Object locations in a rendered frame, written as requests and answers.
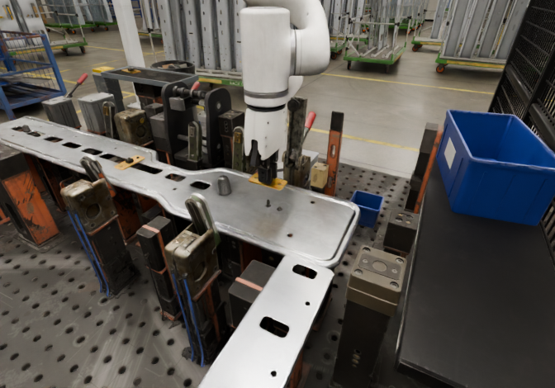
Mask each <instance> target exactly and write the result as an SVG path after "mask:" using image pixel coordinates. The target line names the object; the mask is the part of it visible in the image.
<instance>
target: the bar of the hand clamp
mask: <svg viewBox="0 0 555 388"><path fill-rule="evenodd" d="M306 107H307V98H306V97H296V96H294V97H291V100H290V101H289V102H288V103H287V108H288V110H289V111H290V114H289V123H288V133H287V152H286V162H285V164H286V165H288V164H289V163H290V162H291V160H290V159H289V157H290V155H292V149H296V163H295V167H298V159H299V156H300V155H301V153H302V145H303V137H304V129H305V122H306Z"/></svg>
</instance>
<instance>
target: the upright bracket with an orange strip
mask: <svg viewBox="0 0 555 388"><path fill-rule="evenodd" d="M343 123H344V113H343V112H339V111H332V113H331V122H330V133H329V142H328V151H327V159H326V164H328V165H329V169H328V177H327V185H326V187H325V194H326V195H328V196H335V189H336V183H337V176H338V169H339V156H340V149H341V142H342V134H343V130H342V129H343ZM334 146H335V151H334V155H333V148H334ZM330 178H332V181H331V185H330Z"/></svg>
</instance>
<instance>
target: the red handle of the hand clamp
mask: <svg viewBox="0 0 555 388"><path fill-rule="evenodd" d="M315 117H316V114H315V113H314V112H313V111H311V112H309V114H308V116H307V118H306V122H305V129H304V137H303V144H304V141H305V139H306V136H307V134H308V132H309V131H310V129H311V127H312V124H313V122H314V120H315ZM289 159H290V160H291V161H293V162H296V149H294V150H293V151H292V155H290V157H289Z"/></svg>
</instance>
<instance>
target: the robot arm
mask: <svg viewBox="0 0 555 388"><path fill-rule="evenodd" d="M244 1H245V3H246V4H247V5H248V6H249V7H246V8H244V9H242V10H241V11H240V34H241V49H242V65H243V68H242V83H243V85H244V101H245V102H246V103H247V107H248V109H246V114H245V121H244V152H245V155H246V156H250V155H251V154H252V155H251V160H250V165H251V166H255V167H258V178H259V182H263V183H267V184H271V183H272V177H273V178H274V179H276V178H277V177H278V169H281V168H283V162H282V154H283V152H284V151H285V150H287V103H288V102H289V101H290V100H291V97H293V96H294V95H295V94H296V92H297V91H298V90H299V88H300V87H301V85H302V82H303V80H304V79H303V78H304V76H312V75H318V74H321V73H323V72H324V71H325V70H326V69H327V67H328V65H329V63H330V37H329V29H328V24H327V20H326V16H325V12H324V9H323V7H322V6H321V4H320V1H319V0H244ZM290 22H291V23H292V24H293V25H294V26H295V27H297V28H298V29H299V30H292V29H291V28H290Z"/></svg>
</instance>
